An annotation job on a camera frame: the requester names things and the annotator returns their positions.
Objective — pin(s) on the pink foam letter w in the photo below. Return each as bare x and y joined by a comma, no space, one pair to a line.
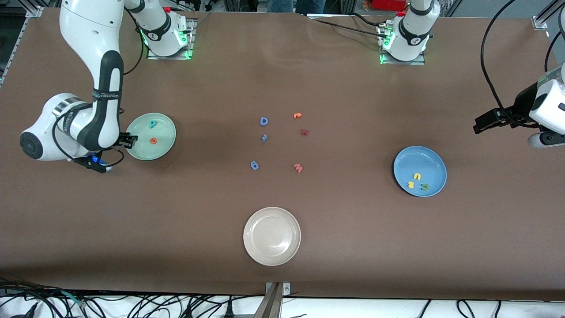
298,168

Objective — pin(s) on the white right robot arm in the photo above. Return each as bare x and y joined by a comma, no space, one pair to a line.
95,39

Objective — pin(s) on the pale green plate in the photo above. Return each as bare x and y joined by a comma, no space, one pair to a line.
163,132

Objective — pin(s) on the beige plate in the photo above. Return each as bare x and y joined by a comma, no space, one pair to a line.
272,236

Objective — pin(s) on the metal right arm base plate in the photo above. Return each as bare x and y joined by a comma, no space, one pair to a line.
174,58

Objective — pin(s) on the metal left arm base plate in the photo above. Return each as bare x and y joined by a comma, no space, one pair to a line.
406,63

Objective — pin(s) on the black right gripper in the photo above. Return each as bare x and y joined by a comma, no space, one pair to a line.
125,140

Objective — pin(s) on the blue plate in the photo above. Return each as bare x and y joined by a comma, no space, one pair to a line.
426,163

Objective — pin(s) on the aluminium table leg profile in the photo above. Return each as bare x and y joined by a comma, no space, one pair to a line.
270,304

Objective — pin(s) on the person in blue jeans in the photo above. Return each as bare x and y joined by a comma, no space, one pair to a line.
291,5

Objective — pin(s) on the blue foam letter g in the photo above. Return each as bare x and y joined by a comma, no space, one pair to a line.
254,165

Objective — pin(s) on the black power plug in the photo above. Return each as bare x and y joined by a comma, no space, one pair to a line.
229,309

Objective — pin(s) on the metal table edge bracket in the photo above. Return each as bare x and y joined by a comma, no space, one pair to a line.
286,288

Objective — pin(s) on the aluminium frame profile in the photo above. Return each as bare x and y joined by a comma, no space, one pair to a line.
545,15
34,12

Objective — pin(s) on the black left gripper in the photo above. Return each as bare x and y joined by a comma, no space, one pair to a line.
521,106

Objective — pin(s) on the red box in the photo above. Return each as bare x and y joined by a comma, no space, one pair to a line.
388,4

